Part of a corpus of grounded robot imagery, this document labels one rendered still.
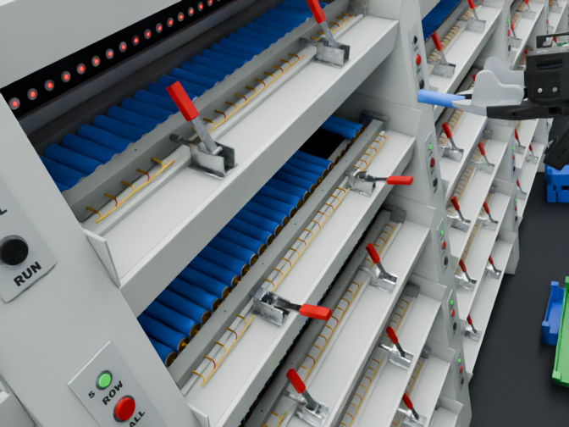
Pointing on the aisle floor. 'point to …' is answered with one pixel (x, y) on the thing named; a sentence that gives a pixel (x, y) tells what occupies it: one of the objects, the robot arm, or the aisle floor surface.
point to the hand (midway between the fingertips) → (465, 103)
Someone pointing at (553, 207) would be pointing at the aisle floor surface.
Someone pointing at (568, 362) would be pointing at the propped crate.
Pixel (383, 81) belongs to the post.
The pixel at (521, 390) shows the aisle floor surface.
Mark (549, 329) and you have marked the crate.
